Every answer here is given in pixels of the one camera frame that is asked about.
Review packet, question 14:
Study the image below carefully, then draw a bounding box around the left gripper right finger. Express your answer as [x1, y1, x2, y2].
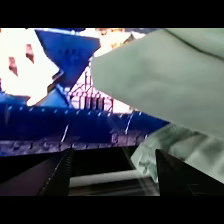
[155, 148, 224, 197]

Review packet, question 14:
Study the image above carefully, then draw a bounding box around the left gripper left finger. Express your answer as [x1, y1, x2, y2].
[0, 148, 74, 197]

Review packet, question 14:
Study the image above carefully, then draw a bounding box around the pale green shirt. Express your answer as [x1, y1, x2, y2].
[90, 28, 224, 185]

